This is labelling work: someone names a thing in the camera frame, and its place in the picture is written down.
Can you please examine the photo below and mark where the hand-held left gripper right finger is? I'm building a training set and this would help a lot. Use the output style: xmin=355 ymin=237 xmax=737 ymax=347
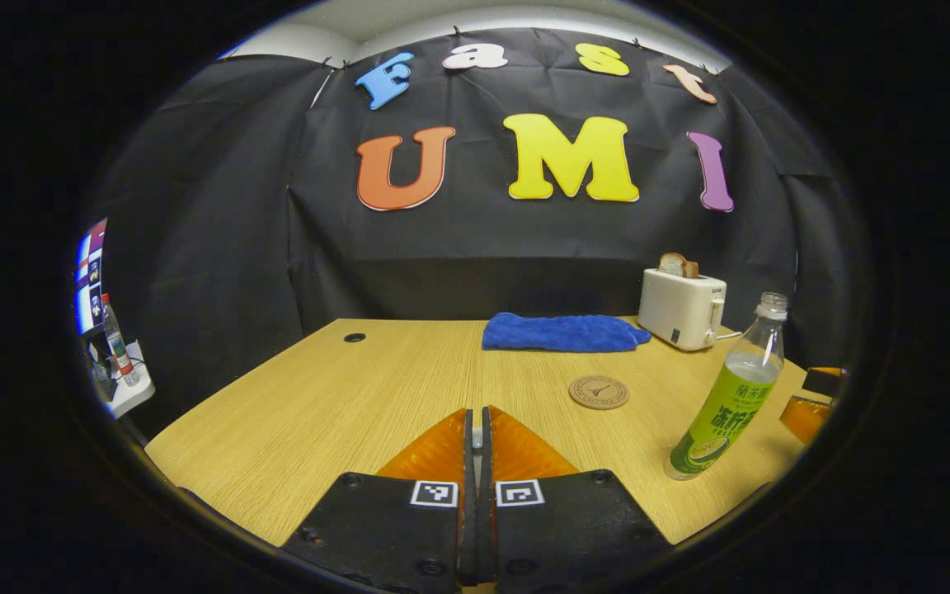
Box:
xmin=479 ymin=406 xmax=674 ymax=593

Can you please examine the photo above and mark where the red label plastic bottle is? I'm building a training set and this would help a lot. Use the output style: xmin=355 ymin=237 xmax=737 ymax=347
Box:
xmin=101 ymin=293 xmax=139 ymax=387

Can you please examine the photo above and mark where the white side table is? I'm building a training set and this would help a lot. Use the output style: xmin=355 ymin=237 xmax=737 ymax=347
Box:
xmin=87 ymin=340 xmax=156 ymax=419

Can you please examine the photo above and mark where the black backdrop cloth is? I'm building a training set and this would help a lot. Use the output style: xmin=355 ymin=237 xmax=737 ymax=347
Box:
xmin=83 ymin=29 xmax=863 ymax=438

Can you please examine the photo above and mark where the dark desk device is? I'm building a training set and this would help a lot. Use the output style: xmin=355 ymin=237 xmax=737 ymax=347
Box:
xmin=87 ymin=342 xmax=115 ymax=398

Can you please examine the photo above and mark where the green label water bottle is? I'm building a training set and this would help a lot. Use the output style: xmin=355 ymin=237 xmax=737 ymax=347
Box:
xmin=663 ymin=291 xmax=789 ymax=482

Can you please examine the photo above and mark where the round wooden coaster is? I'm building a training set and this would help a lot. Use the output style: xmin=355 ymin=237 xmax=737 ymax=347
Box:
xmin=568 ymin=375 xmax=631 ymax=411

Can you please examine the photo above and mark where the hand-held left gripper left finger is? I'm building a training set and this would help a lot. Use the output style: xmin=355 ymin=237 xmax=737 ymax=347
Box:
xmin=281 ymin=407 xmax=476 ymax=591

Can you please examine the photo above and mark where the white toaster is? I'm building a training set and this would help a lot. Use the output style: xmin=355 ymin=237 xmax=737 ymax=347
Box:
xmin=637 ymin=266 xmax=727 ymax=352

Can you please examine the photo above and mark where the blue towel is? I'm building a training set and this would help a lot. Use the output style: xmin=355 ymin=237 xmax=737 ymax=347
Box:
xmin=482 ymin=312 xmax=653 ymax=354

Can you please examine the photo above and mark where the computer monitor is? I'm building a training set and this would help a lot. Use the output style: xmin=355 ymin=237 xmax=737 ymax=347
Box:
xmin=75 ymin=219 xmax=109 ymax=335

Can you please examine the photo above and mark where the bread slice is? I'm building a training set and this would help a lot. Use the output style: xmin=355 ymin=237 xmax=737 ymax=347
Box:
xmin=659 ymin=252 xmax=700 ymax=280

